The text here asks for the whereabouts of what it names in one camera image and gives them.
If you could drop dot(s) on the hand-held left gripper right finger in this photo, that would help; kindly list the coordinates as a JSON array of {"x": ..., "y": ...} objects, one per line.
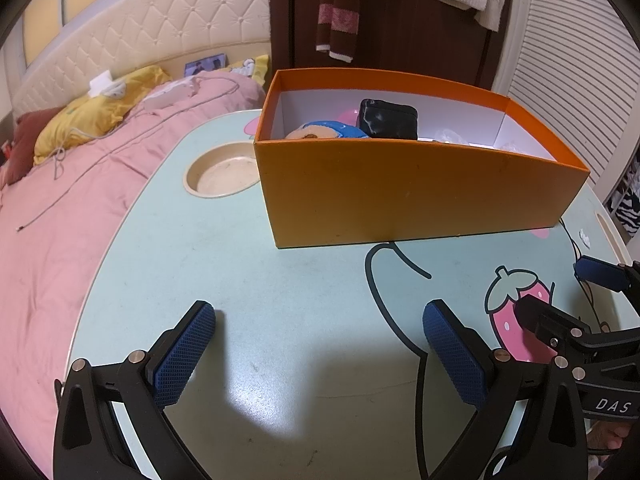
[{"x": 455, "y": 360}]

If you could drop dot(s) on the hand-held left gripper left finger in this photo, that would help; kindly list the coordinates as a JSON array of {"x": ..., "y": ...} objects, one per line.
[{"x": 185, "y": 355}]

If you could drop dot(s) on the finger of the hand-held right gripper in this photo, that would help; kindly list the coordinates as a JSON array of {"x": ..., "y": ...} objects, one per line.
[
  {"x": 550, "y": 322},
  {"x": 602, "y": 272}
]

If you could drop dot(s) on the orange cardboard box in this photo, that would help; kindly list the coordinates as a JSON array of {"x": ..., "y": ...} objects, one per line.
[{"x": 400, "y": 195}]

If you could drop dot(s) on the white plastic wrap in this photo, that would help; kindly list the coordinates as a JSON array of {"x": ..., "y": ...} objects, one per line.
[{"x": 450, "y": 136}]

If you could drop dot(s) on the black marbled pouch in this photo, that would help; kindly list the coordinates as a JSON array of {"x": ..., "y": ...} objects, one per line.
[{"x": 387, "y": 120}]

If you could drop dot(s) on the plush dog with blue cap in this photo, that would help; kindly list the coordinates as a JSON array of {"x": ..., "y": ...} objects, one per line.
[{"x": 325, "y": 130}]

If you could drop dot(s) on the person's right hand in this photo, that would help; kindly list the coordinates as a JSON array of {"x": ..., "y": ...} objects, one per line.
[{"x": 612, "y": 437}]

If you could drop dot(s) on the zebra print cloth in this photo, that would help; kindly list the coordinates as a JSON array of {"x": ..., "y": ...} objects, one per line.
[{"x": 625, "y": 205}]

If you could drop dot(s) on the pink blanket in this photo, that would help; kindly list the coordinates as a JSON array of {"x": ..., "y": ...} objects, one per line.
[{"x": 60, "y": 240}]

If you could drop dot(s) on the white louvered wardrobe door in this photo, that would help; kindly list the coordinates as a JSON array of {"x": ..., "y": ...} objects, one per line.
[{"x": 565, "y": 60}]

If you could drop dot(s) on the dark red pillow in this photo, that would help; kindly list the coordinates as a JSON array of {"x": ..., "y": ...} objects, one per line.
[{"x": 25, "y": 145}]

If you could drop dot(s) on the white tissue on pillow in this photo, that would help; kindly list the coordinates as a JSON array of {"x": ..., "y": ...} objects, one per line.
[{"x": 105, "y": 82}]

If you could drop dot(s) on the yellow cartoon pillow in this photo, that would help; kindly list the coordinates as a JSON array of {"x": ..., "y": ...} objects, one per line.
[{"x": 250, "y": 67}]

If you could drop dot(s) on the dark brown door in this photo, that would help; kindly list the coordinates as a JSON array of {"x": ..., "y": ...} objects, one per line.
[{"x": 410, "y": 35}]

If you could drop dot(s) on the cream tufted headboard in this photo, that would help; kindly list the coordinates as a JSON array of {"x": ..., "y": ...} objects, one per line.
[{"x": 175, "y": 15}]

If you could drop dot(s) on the red pink striped scarf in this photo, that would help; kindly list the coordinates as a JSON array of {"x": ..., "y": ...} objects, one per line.
[{"x": 340, "y": 15}]

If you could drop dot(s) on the small photo frame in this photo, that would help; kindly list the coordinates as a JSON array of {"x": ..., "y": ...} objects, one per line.
[{"x": 205, "y": 64}]

